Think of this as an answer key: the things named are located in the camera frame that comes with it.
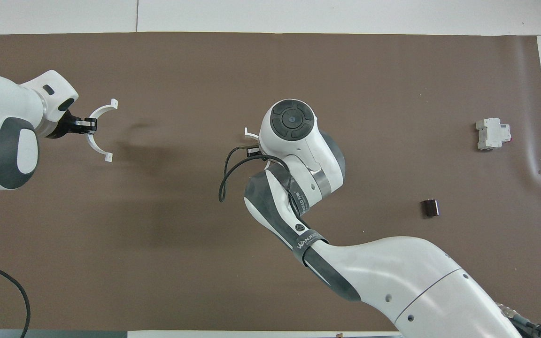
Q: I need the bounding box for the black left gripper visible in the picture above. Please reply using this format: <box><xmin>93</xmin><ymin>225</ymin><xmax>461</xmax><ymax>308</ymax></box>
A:
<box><xmin>46</xmin><ymin>110</ymin><xmax>98</xmax><ymax>139</ymax></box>

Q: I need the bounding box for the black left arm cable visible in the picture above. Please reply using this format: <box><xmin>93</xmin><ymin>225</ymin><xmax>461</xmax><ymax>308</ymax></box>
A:
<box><xmin>0</xmin><ymin>257</ymin><xmax>31</xmax><ymax>338</ymax></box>

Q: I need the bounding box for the brown table mat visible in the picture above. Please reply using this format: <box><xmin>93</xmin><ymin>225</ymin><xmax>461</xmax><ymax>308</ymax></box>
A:
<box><xmin>0</xmin><ymin>32</ymin><xmax>541</xmax><ymax>332</ymax></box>

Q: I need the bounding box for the grey circuit breaker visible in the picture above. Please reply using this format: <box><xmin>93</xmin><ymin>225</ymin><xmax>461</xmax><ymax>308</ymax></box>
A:
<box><xmin>476</xmin><ymin>118</ymin><xmax>511</xmax><ymax>151</ymax></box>

